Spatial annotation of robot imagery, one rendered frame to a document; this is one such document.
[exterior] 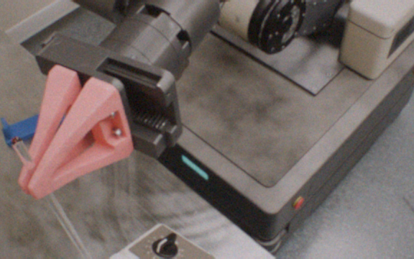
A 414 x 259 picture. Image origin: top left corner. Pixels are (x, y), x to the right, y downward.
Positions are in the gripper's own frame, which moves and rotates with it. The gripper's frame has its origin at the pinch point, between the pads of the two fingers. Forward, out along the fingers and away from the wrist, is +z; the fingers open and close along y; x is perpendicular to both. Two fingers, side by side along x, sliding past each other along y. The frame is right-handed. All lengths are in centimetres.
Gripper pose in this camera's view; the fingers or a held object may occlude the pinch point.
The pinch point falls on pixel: (35, 181)
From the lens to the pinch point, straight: 32.0
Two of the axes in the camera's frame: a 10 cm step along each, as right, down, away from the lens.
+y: 8.8, 3.5, -3.2
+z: -4.7, 7.1, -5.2
